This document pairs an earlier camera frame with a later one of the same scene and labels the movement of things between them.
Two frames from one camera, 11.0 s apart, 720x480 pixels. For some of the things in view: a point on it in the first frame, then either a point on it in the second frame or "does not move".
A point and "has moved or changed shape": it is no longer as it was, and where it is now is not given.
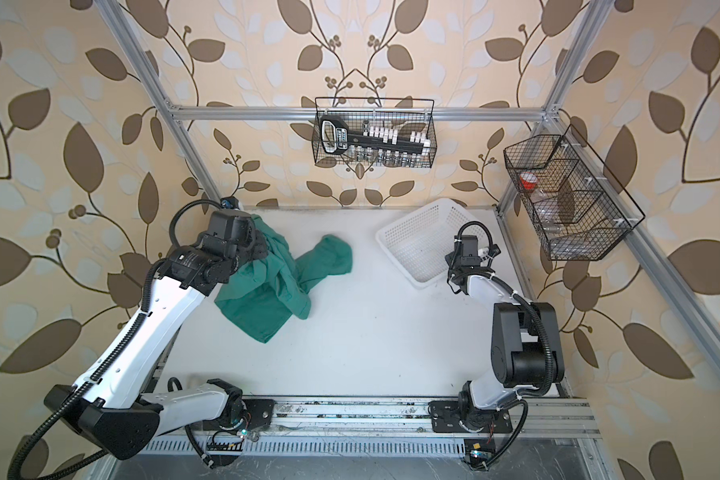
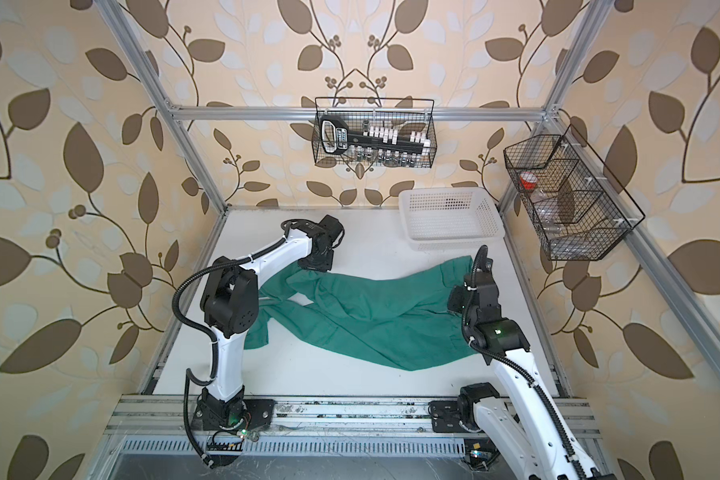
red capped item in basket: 529,180 does not move
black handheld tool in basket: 336,137 does not move
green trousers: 266,289 has moved or changed shape
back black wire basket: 374,132 does not move
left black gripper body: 252,247 → 324,262
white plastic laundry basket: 417,244 → 449,218
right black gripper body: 453,263 → 456,302
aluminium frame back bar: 314,112 does not move
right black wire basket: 579,208 does not move
